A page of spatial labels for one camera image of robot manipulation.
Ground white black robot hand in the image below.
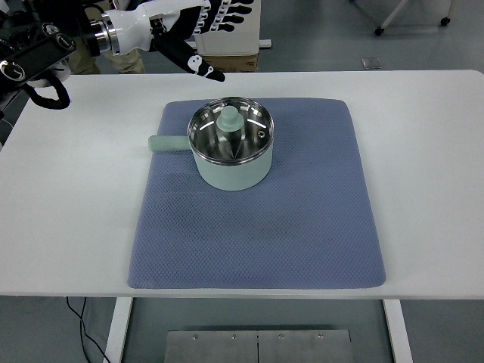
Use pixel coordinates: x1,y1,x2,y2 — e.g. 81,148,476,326
101,1,253,82

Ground mint green pot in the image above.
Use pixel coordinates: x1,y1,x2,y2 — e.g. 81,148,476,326
147,96,275,192

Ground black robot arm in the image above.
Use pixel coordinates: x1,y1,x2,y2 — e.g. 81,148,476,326
1,1,108,110

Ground cardboard box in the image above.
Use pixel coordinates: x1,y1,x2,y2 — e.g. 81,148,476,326
203,54,259,73

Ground person in beige trousers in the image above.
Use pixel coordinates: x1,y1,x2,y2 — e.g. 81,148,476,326
67,37,145,75

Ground glass lid green knob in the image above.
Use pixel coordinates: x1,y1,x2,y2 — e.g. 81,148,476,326
188,97,274,166

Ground metal floor outlet plate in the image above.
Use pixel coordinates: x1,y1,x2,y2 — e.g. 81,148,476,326
361,57,383,70

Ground blue textured mat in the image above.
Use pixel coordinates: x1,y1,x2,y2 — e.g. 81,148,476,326
128,98,386,289

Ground wheeled chair base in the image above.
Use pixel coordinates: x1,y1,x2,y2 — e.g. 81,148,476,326
347,0,453,37

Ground left white table leg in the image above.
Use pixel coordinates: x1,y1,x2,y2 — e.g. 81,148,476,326
103,297,134,362

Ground white table leg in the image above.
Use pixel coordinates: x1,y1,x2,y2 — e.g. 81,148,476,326
383,299,414,363
103,297,134,362

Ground right white table leg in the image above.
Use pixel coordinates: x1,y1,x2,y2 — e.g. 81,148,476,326
383,299,414,363

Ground white pedestal cabinet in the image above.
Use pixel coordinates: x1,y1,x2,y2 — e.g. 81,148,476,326
194,0,272,56

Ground black floor cable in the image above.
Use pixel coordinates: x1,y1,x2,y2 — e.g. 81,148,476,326
66,296,109,363

